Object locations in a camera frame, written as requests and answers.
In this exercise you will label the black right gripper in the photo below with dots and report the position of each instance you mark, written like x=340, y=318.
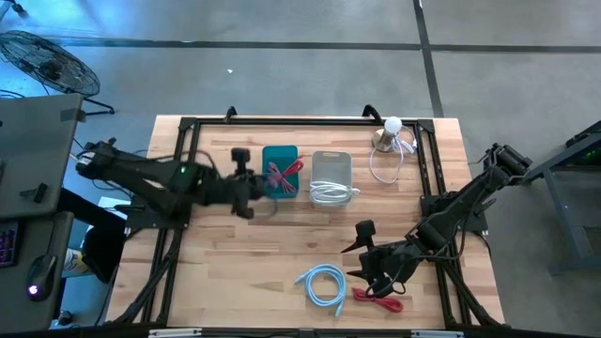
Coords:
x=385, y=265

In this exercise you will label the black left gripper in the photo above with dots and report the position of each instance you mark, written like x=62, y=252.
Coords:
x=239, y=188

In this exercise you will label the grey plastic bin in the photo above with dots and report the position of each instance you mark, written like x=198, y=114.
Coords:
x=331, y=169

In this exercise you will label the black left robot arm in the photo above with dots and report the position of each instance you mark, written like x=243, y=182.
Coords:
x=141, y=173

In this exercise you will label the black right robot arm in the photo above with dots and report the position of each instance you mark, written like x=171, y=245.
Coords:
x=451, y=216

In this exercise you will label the teal plastic bin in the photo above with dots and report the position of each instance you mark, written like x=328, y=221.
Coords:
x=282, y=157

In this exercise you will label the brass lamp with white bulb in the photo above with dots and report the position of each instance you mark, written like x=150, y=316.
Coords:
x=387, y=136

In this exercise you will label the black bag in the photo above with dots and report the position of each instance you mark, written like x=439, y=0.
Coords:
x=103, y=253

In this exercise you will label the yellow printed packet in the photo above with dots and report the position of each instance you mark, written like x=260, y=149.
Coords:
x=75, y=263

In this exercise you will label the black desk clamp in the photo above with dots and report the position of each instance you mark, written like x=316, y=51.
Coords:
x=34, y=193

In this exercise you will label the dark metal cart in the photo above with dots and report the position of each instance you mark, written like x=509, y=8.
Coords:
x=570, y=225

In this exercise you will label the grey side desk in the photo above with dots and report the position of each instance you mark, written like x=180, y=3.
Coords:
x=33, y=141

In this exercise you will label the black computer mouse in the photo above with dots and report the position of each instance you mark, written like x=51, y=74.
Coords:
x=41, y=277

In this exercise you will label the black floor fan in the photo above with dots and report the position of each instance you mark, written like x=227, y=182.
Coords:
x=49, y=66

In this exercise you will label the black keyboard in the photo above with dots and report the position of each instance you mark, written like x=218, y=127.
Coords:
x=7, y=244

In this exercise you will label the black aluminium table frame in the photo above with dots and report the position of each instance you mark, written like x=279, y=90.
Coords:
x=300, y=122

